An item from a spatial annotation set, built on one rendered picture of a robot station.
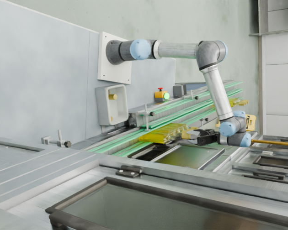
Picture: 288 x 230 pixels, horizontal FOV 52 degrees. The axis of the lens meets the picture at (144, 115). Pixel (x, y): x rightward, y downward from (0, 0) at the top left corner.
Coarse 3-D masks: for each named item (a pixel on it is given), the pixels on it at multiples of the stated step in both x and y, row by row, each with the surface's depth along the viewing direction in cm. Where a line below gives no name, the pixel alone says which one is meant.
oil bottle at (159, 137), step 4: (152, 132) 182; (156, 132) 181; (160, 132) 180; (164, 132) 179; (140, 136) 185; (144, 136) 183; (148, 136) 181; (152, 136) 179; (156, 136) 178; (160, 136) 176; (164, 136) 174; (168, 136) 175; (140, 140) 186; (144, 140) 184; (148, 140) 182; (152, 140) 180; (156, 140) 178; (160, 140) 176; (164, 140) 175; (168, 140) 175
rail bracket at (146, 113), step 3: (144, 105) 178; (138, 111) 181; (144, 111) 178; (147, 111) 178; (153, 111) 176; (138, 114) 181; (141, 114) 180; (144, 114) 178; (147, 114) 177; (150, 114) 175; (153, 114) 175; (147, 117) 179; (147, 120) 179; (147, 123) 179; (147, 126) 180; (147, 129) 180
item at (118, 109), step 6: (120, 84) 177; (114, 90) 183; (120, 90) 181; (120, 96) 182; (126, 96) 181; (108, 102) 168; (114, 102) 183; (120, 102) 183; (126, 102) 181; (108, 108) 169; (114, 108) 183; (120, 108) 184; (126, 108) 182; (108, 114) 169; (114, 114) 183; (120, 114) 185; (126, 114) 183; (114, 120) 178; (120, 120) 178
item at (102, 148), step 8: (208, 104) 254; (192, 112) 226; (144, 128) 188; (152, 128) 186; (128, 136) 172; (136, 136) 170; (104, 144) 160; (112, 144) 158; (120, 144) 159; (96, 152) 147
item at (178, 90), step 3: (174, 87) 241; (177, 87) 239; (180, 87) 238; (183, 87) 240; (174, 90) 242; (177, 90) 240; (180, 90) 238; (183, 90) 240; (186, 90) 244; (174, 93) 242; (177, 93) 240; (180, 93) 239; (183, 93) 240; (186, 93) 244
